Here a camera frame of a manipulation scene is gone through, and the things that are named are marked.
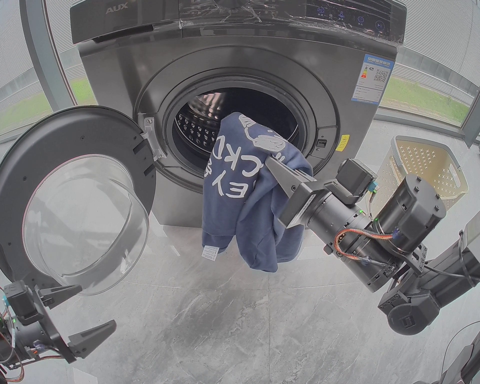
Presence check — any cream laundry basket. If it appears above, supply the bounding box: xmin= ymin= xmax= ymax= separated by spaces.
xmin=369 ymin=135 xmax=469 ymax=226

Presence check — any dark blue T-shirt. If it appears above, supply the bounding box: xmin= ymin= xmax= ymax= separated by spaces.
xmin=201 ymin=111 xmax=314 ymax=273

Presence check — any grey washing machine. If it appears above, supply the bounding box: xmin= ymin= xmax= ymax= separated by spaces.
xmin=69 ymin=0 xmax=408 ymax=230

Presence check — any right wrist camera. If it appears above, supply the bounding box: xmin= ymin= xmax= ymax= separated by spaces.
xmin=324 ymin=158 xmax=379 ymax=205

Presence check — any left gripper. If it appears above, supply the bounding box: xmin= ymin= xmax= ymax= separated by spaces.
xmin=13 ymin=284 xmax=117 ymax=364

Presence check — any washing machine door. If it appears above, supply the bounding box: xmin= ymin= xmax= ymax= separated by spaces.
xmin=0 ymin=105 xmax=168 ymax=298

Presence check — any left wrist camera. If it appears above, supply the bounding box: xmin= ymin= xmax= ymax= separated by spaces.
xmin=3 ymin=281 xmax=46 ymax=325

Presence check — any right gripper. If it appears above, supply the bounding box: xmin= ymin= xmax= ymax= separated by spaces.
xmin=265 ymin=155 xmax=397 ymax=295

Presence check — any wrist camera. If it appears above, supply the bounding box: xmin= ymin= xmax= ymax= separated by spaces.
xmin=3 ymin=281 xmax=46 ymax=325
xmin=324 ymin=158 xmax=379 ymax=205

